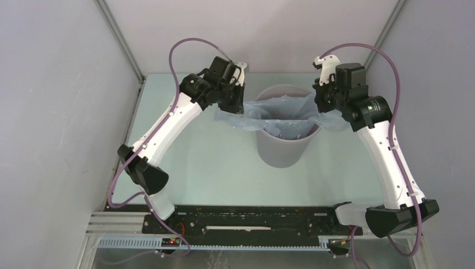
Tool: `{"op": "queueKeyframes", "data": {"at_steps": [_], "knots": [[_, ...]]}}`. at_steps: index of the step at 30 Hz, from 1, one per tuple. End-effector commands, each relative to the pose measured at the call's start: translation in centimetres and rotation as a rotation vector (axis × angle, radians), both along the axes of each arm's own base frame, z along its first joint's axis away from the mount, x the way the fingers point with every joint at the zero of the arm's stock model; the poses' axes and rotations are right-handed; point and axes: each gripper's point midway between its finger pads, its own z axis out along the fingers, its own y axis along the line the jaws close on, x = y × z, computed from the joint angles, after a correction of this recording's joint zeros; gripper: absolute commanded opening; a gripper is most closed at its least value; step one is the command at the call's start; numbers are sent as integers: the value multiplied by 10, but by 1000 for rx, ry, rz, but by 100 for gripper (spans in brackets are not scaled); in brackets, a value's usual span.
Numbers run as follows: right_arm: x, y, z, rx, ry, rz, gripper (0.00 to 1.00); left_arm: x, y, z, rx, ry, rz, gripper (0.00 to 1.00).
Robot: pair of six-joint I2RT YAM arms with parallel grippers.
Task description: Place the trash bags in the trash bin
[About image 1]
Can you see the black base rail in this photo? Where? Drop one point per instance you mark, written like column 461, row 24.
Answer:
column 239, row 228

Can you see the left aluminium corner profile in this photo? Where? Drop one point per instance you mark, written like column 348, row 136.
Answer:
column 119, row 37

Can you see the aluminium corner profile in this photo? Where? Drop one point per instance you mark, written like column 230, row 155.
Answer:
column 119, row 37
column 385, row 32

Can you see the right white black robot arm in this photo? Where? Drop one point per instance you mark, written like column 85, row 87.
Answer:
column 343, row 87

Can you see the light blue plastic trash bag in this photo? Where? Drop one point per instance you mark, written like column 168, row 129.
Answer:
column 285, row 117

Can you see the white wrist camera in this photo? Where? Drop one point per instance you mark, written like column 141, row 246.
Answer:
column 327, row 66
column 238, row 77

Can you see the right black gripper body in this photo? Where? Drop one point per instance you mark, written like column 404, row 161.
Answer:
column 325, row 98

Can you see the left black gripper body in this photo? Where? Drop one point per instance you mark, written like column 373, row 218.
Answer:
column 231, row 98

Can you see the small electronics board with leds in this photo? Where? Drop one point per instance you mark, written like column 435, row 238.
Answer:
column 170, row 242

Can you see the right aluminium corner profile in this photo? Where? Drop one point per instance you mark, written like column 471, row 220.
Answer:
column 385, row 32

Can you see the grey round trash bin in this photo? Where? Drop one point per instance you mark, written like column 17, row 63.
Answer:
column 275, row 151

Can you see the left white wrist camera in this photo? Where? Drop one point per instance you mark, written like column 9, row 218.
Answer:
column 238, row 77

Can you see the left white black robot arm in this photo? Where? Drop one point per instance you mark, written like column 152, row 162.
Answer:
column 222, row 83

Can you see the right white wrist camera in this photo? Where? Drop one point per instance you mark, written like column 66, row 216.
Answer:
column 327, row 66

